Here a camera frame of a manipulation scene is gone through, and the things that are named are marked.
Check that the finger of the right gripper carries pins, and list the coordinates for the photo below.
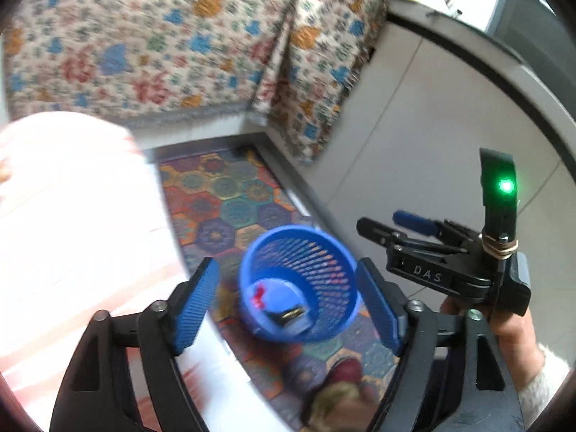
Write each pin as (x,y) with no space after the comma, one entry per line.
(444,230)
(388,237)

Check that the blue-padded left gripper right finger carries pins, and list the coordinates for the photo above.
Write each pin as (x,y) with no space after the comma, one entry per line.
(385,304)

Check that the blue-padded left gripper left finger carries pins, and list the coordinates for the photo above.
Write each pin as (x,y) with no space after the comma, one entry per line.
(191,301)

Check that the blue mesh trash basket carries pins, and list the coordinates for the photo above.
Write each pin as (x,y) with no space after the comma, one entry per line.
(317,264)

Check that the trash pile in basket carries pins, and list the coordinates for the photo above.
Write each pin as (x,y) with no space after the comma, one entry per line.
(280,307)

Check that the white kitchen counter cabinet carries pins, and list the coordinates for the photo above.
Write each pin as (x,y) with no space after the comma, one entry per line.
(408,138)

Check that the person's right hand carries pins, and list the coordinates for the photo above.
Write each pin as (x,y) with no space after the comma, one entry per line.
(517,340)

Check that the colourful hexagon floor mat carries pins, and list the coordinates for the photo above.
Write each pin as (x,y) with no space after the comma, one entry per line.
(220,202)

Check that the person's slippered foot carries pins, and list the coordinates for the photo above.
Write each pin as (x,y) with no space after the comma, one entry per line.
(342,402)

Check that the pink striped tablecloth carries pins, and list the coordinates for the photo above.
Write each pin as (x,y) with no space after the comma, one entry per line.
(83,228)

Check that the patterned fu character cloth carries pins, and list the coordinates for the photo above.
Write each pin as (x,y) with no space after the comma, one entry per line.
(286,64)

